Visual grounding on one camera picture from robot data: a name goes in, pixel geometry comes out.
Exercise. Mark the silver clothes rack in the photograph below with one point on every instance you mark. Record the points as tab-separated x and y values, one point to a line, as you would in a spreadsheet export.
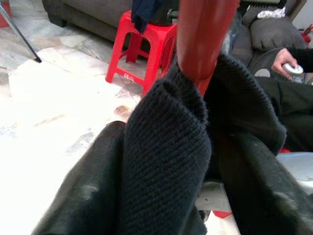
19	31

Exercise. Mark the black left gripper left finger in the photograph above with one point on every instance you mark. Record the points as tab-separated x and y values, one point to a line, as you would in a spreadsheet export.
80	191

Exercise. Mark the white handheld object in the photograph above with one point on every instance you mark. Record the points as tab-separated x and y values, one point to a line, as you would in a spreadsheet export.
293	69

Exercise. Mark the red plastic hanger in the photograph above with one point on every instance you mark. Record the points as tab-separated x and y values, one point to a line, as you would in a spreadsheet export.
203	36

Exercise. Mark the black shirt with green print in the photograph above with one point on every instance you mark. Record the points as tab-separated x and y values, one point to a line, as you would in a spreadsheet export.
166	159

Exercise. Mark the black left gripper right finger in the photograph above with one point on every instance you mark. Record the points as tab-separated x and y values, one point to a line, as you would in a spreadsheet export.
264	191

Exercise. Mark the navy blue garment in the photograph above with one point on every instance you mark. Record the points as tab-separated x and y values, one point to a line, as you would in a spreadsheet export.
144	12

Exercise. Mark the dark grey fabric sofa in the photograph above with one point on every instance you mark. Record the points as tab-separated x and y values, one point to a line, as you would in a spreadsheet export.
97	17

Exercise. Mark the person in black clothes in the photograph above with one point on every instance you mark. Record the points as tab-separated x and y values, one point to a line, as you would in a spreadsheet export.
293	110

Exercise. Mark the grey standing fan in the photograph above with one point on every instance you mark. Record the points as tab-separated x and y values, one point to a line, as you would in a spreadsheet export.
298	166

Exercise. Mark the white patterned cloth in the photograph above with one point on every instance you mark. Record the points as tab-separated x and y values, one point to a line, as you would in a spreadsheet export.
271	13

